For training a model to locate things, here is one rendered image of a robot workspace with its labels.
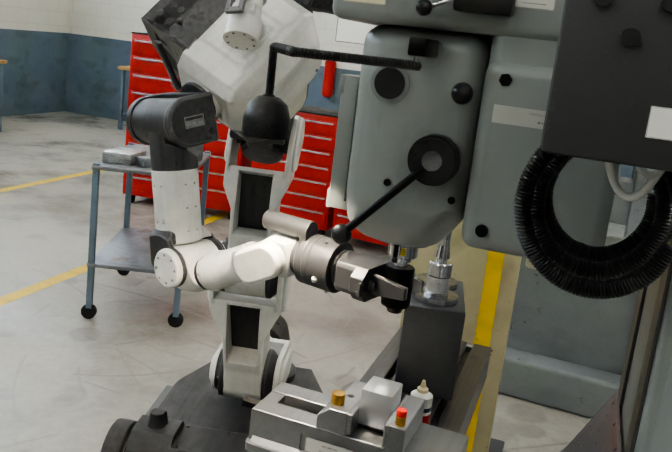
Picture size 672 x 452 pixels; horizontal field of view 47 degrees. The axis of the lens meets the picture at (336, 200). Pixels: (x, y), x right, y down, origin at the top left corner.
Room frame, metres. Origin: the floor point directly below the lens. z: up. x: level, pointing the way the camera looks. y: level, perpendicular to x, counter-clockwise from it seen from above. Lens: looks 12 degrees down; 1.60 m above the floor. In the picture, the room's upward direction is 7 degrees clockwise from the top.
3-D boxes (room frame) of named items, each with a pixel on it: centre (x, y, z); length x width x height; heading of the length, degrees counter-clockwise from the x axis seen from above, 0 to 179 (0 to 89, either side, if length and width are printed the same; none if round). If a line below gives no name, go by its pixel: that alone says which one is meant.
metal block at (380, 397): (1.17, -0.11, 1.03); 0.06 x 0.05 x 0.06; 160
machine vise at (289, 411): (1.18, -0.08, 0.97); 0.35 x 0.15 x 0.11; 70
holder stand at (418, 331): (1.56, -0.23, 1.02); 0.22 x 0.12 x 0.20; 173
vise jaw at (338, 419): (1.19, -0.06, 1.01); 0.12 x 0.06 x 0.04; 160
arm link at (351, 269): (1.23, -0.04, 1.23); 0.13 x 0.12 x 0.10; 148
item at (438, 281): (1.51, -0.23, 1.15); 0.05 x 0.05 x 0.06
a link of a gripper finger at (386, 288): (1.16, -0.10, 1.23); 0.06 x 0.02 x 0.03; 58
